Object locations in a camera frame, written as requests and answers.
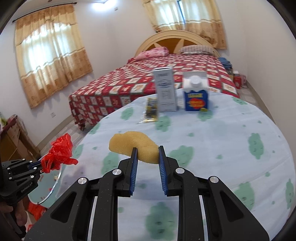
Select red plastic bag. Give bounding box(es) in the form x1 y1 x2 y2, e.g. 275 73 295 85
41 133 78 173

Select yellow sponge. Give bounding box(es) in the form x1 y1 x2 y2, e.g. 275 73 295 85
109 131 159 164

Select teal plastic trash bin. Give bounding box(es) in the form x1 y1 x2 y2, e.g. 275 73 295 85
28 165 64 208

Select person's left hand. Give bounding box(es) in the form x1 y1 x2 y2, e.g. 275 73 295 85
1 200 28 226

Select brown wooden cabinet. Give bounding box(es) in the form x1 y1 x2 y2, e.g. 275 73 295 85
1 115 41 162

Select red bag on floor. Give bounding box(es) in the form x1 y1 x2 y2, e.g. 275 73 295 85
28 202 48 221

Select beige curtain left window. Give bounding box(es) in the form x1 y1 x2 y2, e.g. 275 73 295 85
15 4 93 108

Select beige curtain window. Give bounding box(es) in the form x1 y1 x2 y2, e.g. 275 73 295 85
142 0 227 50
15 4 93 108

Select dark small snack packet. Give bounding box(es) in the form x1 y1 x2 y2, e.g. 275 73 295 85
140 97 158 123

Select blue white milk carton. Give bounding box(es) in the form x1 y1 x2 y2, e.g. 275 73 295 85
182 71 209 111

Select tall grey white carton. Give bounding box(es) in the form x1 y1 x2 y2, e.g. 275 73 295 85
152 67 178 112

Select pink pillow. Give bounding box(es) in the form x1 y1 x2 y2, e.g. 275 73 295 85
134 47 169 61

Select plaid pillow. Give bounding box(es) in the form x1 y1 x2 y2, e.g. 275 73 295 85
180 45 215 55

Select bed with red quilt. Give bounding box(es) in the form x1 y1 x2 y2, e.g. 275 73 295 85
69 30 239 130

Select beige curtain right window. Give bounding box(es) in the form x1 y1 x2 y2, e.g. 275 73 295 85
142 0 227 50

